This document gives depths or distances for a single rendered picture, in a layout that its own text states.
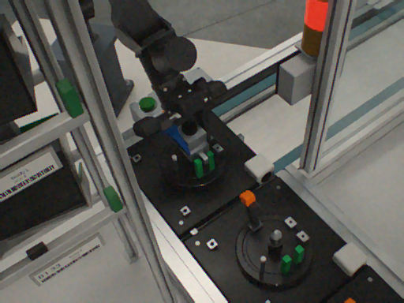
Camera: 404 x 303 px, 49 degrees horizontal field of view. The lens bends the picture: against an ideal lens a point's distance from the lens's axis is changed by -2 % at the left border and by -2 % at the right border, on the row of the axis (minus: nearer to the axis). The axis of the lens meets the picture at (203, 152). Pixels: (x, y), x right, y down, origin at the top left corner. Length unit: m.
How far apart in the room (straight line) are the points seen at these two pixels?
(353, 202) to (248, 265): 0.34
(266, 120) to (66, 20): 0.81
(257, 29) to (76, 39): 2.52
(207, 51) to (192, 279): 0.74
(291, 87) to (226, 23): 2.16
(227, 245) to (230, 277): 0.06
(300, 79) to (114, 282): 0.55
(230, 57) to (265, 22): 1.57
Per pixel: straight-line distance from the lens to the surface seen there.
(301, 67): 0.75
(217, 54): 1.35
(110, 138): 0.43
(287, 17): 2.94
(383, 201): 1.08
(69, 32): 0.34
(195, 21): 2.92
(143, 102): 1.08
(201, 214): 0.89
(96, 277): 0.99
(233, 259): 0.84
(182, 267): 0.86
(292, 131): 1.08
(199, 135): 0.85
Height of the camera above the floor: 1.74
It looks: 53 degrees down
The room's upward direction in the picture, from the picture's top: 6 degrees counter-clockwise
